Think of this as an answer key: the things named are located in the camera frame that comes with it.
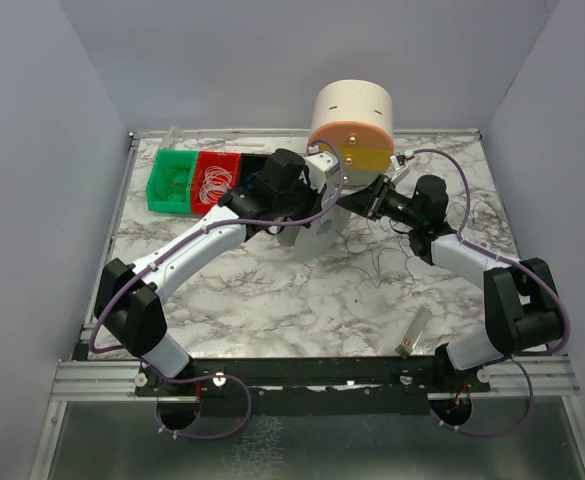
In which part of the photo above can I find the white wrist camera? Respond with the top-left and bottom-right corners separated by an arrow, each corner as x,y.
390,150 -> 415,185
304,146 -> 338,191

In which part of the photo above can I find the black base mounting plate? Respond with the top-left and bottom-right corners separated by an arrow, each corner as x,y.
135,355 -> 490,417

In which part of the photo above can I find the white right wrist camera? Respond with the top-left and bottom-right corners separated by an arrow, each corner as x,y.
390,150 -> 415,185

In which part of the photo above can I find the white wire coil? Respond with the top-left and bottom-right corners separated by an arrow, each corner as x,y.
199,164 -> 237,206

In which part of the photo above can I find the grey tool with red label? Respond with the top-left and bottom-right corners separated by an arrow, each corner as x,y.
395,306 -> 432,358

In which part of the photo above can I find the clear plastic bag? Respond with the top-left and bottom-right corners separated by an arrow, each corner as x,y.
467,238 -> 496,257

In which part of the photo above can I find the round three-drawer cabinet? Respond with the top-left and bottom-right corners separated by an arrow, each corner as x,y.
309,79 -> 394,187

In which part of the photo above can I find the white perforated cable spool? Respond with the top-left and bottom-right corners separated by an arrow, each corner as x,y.
276,205 -> 351,263

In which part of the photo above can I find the long blue wire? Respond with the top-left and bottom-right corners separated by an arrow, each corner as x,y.
321,197 -> 503,296

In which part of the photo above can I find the green plastic bin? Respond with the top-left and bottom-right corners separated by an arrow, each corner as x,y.
146,149 -> 199,214

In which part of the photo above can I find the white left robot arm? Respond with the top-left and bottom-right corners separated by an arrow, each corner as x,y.
93,147 -> 339,378

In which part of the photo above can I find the aluminium frame rail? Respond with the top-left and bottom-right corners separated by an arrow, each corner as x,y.
50,132 -> 140,403

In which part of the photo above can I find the green wire coil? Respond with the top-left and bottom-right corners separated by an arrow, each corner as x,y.
154,162 -> 194,199

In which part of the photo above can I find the black plastic bin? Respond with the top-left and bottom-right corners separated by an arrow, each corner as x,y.
235,153 -> 269,187

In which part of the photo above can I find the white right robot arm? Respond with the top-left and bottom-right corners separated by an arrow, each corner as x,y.
337,175 -> 567,371

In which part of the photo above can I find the red plastic bin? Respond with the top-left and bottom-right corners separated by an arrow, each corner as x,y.
190,151 -> 240,215

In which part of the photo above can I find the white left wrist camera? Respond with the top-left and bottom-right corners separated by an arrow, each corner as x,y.
304,146 -> 338,191

